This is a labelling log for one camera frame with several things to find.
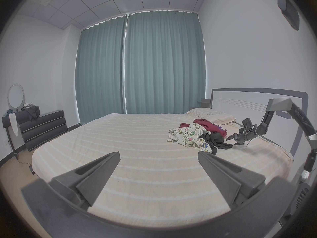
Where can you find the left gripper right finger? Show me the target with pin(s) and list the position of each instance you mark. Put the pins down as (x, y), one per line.
(220, 177)

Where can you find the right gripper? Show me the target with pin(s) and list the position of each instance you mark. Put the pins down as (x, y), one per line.
(245, 137)

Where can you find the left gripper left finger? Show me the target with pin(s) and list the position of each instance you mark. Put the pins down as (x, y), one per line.
(99, 175)

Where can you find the black T-shirt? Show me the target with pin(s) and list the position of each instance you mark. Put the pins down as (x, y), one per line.
(215, 139)

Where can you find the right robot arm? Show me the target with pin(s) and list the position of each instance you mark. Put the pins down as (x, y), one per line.
(277, 104)

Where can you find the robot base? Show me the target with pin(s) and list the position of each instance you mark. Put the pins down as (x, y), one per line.
(303, 194)

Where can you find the bed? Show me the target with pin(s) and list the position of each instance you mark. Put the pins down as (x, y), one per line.
(138, 142)

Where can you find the purple garment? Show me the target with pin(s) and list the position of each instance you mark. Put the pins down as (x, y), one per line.
(219, 126)

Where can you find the dark red garment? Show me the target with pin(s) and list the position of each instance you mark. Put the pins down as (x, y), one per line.
(210, 126)

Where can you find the cream pillow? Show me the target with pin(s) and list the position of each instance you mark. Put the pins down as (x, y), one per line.
(210, 114)

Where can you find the grey bedside table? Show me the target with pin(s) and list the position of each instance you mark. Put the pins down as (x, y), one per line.
(205, 102)

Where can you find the white printed pyjama top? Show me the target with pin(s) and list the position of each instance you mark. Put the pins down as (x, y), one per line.
(185, 136)

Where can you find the black power strip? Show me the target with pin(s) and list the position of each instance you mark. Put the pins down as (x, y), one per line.
(32, 170)

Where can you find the dark grey chest of drawers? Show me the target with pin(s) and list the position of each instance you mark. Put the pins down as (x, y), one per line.
(42, 130)

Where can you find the dark grey garment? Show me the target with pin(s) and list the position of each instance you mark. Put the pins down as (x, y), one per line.
(31, 111)

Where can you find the white cloth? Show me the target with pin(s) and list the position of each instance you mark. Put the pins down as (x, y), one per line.
(14, 124)

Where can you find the blue-green curtain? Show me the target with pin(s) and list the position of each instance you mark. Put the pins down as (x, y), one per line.
(101, 71)
(166, 63)

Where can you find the round white-framed mirror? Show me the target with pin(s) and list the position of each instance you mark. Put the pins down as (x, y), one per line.
(16, 95)

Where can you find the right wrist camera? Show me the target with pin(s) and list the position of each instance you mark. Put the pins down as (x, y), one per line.
(249, 125)

